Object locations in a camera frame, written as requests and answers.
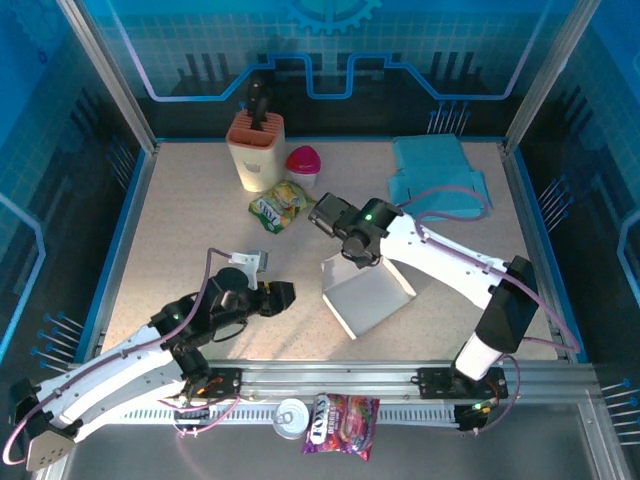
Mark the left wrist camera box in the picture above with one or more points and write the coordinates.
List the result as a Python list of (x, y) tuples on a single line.
[(260, 260)]

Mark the aluminium frame post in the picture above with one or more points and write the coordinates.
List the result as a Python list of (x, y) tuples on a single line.
[(545, 75), (115, 85)]

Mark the beige knife block orange top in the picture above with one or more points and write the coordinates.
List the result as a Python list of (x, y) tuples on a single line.
[(255, 165)]

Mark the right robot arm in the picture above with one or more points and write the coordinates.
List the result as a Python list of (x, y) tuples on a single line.
[(450, 265)]

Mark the silver tin can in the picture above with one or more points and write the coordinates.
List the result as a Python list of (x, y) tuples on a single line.
[(291, 417)]

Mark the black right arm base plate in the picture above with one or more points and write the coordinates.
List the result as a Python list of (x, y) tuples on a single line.
[(432, 382)]

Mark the aluminium side rail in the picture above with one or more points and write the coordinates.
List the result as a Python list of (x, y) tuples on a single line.
[(125, 240), (537, 240)]

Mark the black controller board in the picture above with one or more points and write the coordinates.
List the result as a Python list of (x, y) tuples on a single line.
[(192, 415), (472, 417)]

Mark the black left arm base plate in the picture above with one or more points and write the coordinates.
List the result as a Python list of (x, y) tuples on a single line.
[(225, 380)]

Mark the aluminium mounting rail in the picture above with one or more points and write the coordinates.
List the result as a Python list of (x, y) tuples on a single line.
[(325, 372)]

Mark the purple berries candy bag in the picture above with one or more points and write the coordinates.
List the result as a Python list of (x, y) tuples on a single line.
[(340, 425)]

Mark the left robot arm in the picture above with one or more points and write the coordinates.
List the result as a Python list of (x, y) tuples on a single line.
[(110, 370)]

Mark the pink lidded plastic container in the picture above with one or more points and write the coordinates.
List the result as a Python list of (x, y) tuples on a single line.
[(302, 160)]

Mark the green yellow candy bag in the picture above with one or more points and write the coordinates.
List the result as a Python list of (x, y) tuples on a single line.
[(280, 207)]

